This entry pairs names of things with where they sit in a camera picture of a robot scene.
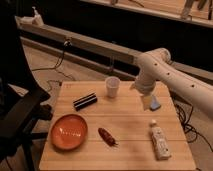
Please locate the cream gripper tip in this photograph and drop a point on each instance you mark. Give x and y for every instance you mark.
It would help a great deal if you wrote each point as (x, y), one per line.
(146, 101)

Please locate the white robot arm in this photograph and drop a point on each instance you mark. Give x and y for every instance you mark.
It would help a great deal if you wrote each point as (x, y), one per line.
(154, 66)

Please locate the blue sponge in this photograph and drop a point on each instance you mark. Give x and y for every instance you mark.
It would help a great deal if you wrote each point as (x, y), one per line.
(155, 105)

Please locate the white plastic cup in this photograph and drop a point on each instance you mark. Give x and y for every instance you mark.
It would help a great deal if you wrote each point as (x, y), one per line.
(112, 86)

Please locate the orange plate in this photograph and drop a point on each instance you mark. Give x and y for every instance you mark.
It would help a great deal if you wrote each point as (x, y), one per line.
(68, 132)

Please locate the black chair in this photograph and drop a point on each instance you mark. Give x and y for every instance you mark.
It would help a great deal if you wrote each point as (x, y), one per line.
(21, 96)

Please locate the white dispenser bottle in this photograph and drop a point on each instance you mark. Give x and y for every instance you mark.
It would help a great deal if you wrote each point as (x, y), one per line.
(37, 17)

